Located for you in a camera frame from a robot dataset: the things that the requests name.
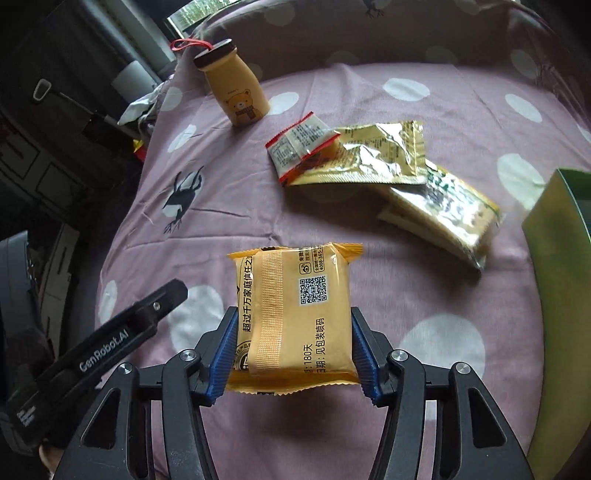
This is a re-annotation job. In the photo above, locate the yellow bear print bottle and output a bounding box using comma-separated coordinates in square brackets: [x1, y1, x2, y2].
[171, 38, 265, 128]

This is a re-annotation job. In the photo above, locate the dark cabinet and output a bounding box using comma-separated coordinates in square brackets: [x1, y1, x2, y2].
[0, 0, 139, 222]

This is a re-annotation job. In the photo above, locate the white red-edged snack packet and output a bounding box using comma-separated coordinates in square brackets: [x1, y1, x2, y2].
[265, 112, 341, 185]

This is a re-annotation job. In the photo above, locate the long-handled black tool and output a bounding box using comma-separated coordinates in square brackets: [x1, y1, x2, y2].
[33, 79, 121, 139]

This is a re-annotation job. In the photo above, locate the green cardboard box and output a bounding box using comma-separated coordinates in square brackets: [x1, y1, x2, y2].
[522, 168, 591, 480]

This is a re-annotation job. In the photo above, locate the cracker packet with green print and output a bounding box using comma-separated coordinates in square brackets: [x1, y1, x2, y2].
[378, 159, 504, 271]

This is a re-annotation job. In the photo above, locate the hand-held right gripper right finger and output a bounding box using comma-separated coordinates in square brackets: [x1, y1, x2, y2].
[351, 307, 529, 480]

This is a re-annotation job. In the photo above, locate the pink dotted printed bedsheet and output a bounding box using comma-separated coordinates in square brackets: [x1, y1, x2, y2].
[99, 0, 591, 480]

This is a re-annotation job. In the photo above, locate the crumpled white plastic bag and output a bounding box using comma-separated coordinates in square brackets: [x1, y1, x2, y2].
[117, 85, 162, 127]

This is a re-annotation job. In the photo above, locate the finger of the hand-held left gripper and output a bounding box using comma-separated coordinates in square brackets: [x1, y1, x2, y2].
[124, 278, 189, 344]

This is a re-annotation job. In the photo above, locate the white paper roll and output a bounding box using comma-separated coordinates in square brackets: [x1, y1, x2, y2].
[112, 62, 155, 93]

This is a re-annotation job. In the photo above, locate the yellow square snack packet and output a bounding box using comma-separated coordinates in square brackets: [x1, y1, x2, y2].
[226, 243, 365, 397]

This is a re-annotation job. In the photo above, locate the pink dotted pillow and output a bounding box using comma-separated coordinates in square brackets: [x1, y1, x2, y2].
[198, 0, 568, 93]

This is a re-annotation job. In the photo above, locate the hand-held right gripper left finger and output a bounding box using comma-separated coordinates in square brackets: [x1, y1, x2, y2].
[55, 307, 238, 480]

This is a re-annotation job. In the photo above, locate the black-framed window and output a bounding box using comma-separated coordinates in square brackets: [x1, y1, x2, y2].
[166, 0, 222, 35]

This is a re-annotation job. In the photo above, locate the shiny gold snack packet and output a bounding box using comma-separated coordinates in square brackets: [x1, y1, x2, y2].
[288, 121, 430, 188]

